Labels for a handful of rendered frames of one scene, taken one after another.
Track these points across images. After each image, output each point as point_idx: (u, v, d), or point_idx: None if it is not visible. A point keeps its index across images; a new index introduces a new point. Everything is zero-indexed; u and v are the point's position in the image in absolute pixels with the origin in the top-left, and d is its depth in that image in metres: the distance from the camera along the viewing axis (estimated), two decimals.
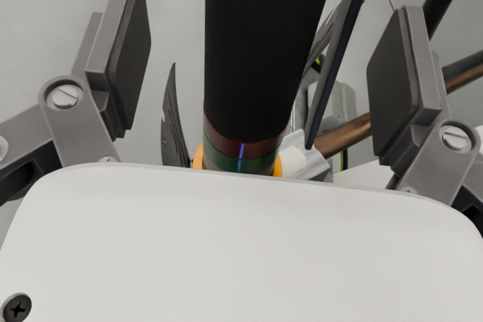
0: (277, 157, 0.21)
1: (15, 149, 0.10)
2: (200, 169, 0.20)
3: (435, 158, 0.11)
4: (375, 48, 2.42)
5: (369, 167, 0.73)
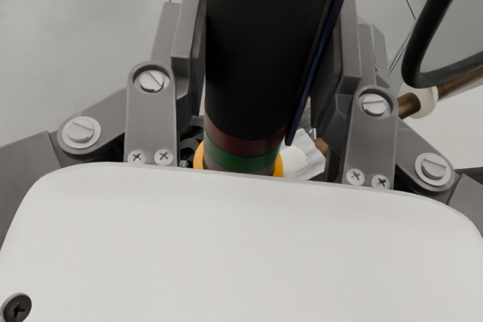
0: (277, 156, 0.21)
1: (107, 131, 0.11)
2: (200, 167, 0.20)
3: (365, 131, 0.11)
4: (385, 31, 2.29)
5: (405, 121, 0.60)
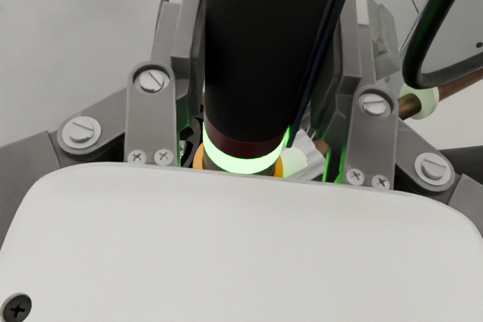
0: (278, 158, 0.21)
1: (107, 131, 0.11)
2: (200, 169, 0.20)
3: (365, 131, 0.11)
4: None
5: None
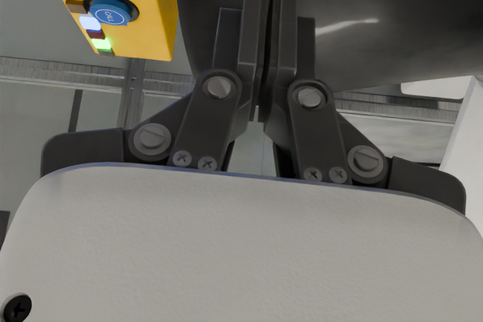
0: None
1: (177, 138, 0.11)
2: None
3: (308, 126, 0.11)
4: None
5: None
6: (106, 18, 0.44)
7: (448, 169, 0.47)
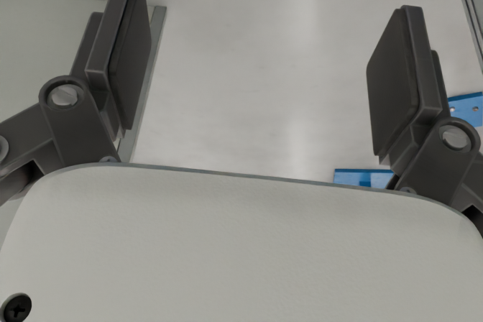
0: None
1: (16, 149, 0.10)
2: None
3: (435, 158, 0.11)
4: None
5: None
6: None
7: None
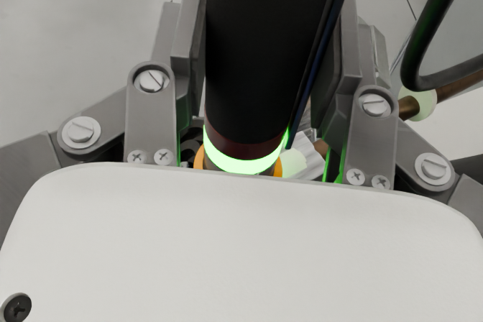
0: (277, 159, 0.21)
1: (107, 131, 0.11)
2: (201, 169, 0.21)
3: (365, 131, 0.11)
4: (386, 32, 2.29)
5: (405, 122, 0.60)
6: None
7: None
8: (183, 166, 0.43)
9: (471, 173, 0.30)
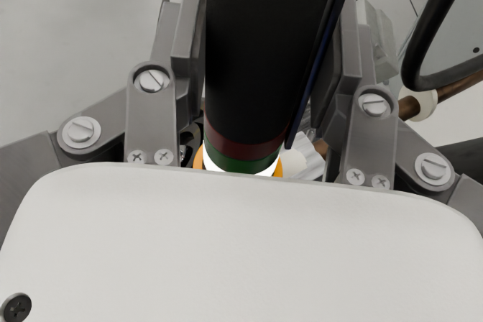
0: (277, 159, 0.21)
1: (107, 131, 0.11)
2: None
3: (365, 131, 0.11)
4: None
5: None
6: None
7: None
8: (181, 149, 0.40)
9: None
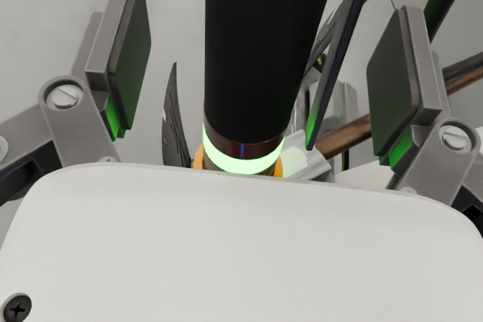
0: (277, 158, 0.21)
1: (15, 149, 0.10)
2: (200, 169, 0.20)
3: (435, 158, 0.11)
4: None
5: (370, 167, 0.73)
6: None
7: None
8: None
9: None
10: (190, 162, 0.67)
